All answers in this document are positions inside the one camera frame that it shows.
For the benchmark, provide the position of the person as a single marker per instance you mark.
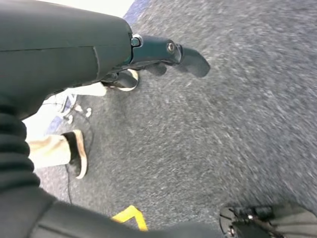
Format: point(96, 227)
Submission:
point(49, 151)

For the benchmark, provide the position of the yellow floor tape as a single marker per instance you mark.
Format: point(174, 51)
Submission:
point(138, 218)

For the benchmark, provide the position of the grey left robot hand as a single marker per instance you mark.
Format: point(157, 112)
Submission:
point(62, 49)

